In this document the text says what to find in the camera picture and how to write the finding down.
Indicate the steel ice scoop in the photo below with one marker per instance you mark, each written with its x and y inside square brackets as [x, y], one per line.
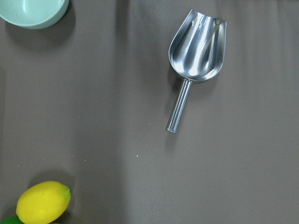
[196, 53]

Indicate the whole yellow lemon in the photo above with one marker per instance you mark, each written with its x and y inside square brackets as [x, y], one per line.
[43, 203]

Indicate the mint green bowl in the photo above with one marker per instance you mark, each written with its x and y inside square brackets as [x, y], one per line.
[33, 14]

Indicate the green lime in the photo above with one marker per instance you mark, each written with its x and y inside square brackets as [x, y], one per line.
[11, 220]

